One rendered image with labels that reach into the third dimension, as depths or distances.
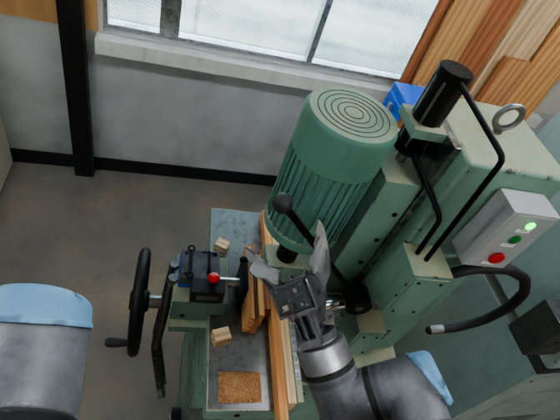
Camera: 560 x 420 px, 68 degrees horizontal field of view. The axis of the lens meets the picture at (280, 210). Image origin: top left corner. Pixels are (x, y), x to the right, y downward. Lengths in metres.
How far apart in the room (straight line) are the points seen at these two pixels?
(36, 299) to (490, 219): 0.71
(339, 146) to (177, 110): 1.75
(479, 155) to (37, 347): 0.69
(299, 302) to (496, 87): 1.97
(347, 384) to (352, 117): 0.45
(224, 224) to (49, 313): 0.87
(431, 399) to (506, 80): 1.98
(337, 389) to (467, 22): 1.86
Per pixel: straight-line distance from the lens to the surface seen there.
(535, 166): 0.88
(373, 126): 0.75
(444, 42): 2.27
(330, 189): 0.76
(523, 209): 0.83
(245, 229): 1.29
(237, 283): 1.10
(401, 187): 0.81
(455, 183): 0.79
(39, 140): 2.65
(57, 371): 0.45
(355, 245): 0.93
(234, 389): 1.03
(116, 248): 2.32
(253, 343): 1.10
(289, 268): 1.03
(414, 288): 0.88
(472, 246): 0.88
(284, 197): 0.67
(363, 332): 1.00
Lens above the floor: 1.87
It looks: 45 degrees down
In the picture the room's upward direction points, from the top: 22 degrees clockwise
